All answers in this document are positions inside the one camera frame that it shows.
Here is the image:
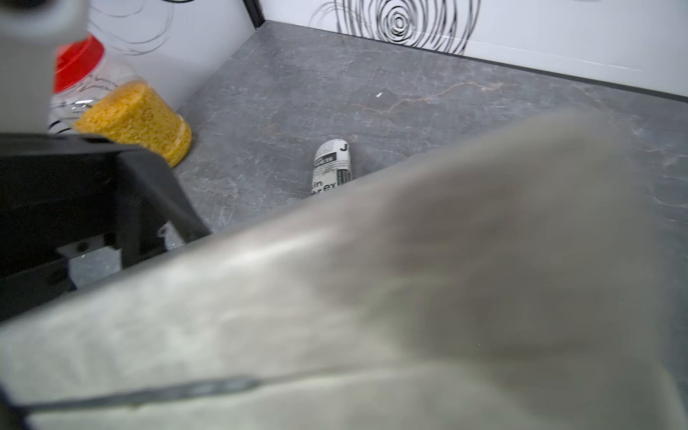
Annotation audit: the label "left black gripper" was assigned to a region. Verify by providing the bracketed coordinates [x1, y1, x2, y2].
[1, 134, 211, 321]

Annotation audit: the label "grey rectangular eyeglass case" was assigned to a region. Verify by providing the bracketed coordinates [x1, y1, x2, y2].
[1, 111, 687, 429]

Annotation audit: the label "red lid jar yellow grains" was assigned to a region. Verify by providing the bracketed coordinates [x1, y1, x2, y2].
[48, 35, 192, 167]

